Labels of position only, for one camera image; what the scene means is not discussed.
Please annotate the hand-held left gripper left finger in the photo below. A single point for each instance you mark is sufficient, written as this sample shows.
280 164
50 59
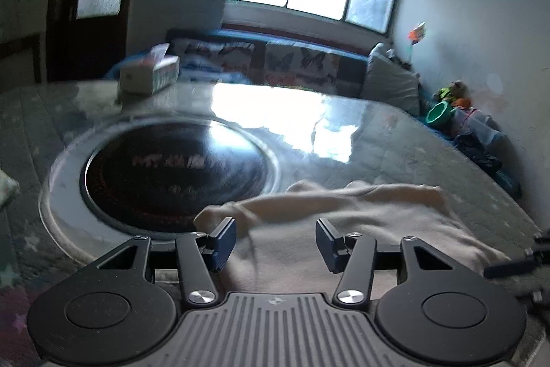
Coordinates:
223 241

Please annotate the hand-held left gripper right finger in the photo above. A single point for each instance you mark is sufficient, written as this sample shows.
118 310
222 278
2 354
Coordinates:
326 241

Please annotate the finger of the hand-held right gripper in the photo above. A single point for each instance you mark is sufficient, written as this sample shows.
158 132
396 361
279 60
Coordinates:
513 268

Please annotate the cream knit garment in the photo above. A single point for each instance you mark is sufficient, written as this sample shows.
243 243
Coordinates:
365 212

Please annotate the dark clothes pile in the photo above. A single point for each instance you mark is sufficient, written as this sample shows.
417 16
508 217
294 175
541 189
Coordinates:
477 152

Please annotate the round black induction cooker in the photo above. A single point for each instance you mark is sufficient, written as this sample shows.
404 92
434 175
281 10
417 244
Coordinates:
180 178

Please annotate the green plastic bowl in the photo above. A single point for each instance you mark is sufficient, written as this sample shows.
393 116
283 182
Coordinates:
439 114

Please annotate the grey pillow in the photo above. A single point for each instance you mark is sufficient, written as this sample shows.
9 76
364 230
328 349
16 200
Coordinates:
391 83

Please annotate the butterfly print cushion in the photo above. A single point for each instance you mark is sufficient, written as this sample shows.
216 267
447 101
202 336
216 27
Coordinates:
300 64
215 57

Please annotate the tissue box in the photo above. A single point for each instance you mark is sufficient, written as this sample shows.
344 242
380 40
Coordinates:
148 70

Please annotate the green yellow plush toy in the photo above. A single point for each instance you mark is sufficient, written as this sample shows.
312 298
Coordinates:
451 92

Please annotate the pale green cloth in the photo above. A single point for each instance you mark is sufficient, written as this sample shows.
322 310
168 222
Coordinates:
6 188

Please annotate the colourful pinwheel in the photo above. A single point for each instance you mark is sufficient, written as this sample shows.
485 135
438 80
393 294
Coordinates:
417 34

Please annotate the dark wooden door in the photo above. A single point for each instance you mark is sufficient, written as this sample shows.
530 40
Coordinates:
90 6

